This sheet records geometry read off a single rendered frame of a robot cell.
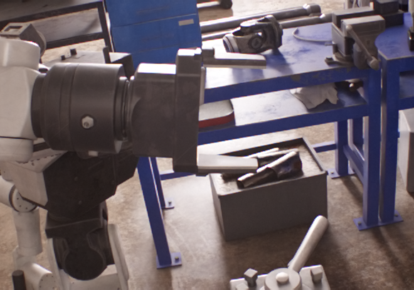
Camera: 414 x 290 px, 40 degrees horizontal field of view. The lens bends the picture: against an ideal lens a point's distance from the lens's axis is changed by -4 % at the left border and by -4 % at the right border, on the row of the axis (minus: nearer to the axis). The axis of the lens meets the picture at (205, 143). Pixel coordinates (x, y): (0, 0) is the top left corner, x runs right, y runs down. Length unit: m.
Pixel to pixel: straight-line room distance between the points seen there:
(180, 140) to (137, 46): 1.91
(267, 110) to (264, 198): 0.47
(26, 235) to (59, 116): 1.05
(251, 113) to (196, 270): 0.77
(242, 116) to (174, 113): 1.96
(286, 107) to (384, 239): 0.80
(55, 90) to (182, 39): 1.93
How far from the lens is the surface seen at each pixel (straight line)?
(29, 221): 1.57
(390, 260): 2.76
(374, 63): 2.25
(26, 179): 1.30
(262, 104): 2.60
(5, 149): 0.59
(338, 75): 2.47
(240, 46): 2.56
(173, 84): 0.56
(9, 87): 0.59
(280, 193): 2.81
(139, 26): 2.45
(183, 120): 0.56
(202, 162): 0.60
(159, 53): 2.49
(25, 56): 0.60
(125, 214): 3.22
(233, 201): 2.77
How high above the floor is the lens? 1.85
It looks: 30 degrees down
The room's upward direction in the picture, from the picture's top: 9 degrees counter-clockwise
